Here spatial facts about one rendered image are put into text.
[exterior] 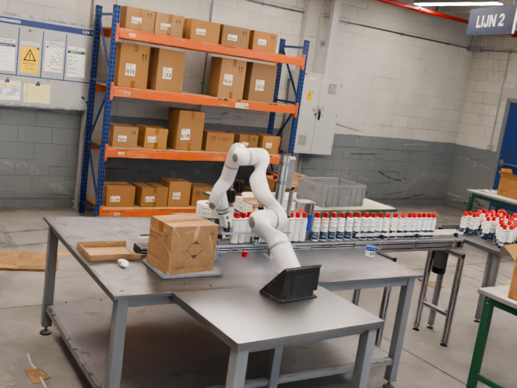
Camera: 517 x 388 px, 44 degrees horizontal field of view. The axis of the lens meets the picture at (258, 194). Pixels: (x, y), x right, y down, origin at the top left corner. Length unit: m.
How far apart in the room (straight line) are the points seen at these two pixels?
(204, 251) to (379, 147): 7.86
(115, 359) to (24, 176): 5.05
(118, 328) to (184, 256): 0.53
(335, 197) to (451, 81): 6.42
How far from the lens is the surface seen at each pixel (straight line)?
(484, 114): 12.33
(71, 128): 8.22
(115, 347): 3.35
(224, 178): 3.89
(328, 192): 6.15
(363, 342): 3.40
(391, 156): 11.41
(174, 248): 3.45
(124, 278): 3.44
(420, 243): 5.16
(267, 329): 3.00
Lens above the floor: 1.97
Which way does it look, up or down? 11 degrees down
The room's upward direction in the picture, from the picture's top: 8 degrees clockwise
